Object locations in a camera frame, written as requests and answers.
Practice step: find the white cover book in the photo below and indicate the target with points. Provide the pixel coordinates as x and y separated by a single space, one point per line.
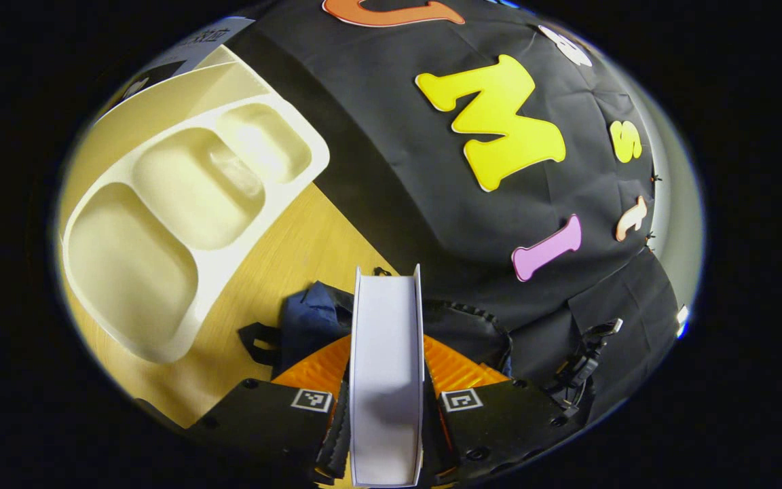
387 353

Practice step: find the black backdrop cloth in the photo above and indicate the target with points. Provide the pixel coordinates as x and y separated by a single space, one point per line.
391 136

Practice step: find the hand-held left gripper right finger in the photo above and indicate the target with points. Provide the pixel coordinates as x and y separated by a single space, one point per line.
499 421

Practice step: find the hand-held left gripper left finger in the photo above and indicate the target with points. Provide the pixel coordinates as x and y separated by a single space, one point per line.
262 414

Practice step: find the blue schoolbag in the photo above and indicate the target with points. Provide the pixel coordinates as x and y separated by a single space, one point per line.
313 319

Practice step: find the white plastic bookshelf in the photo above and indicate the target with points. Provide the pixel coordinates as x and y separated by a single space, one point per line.
160 224

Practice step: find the grey-blue cover book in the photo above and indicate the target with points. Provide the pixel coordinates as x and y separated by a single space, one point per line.
194 51

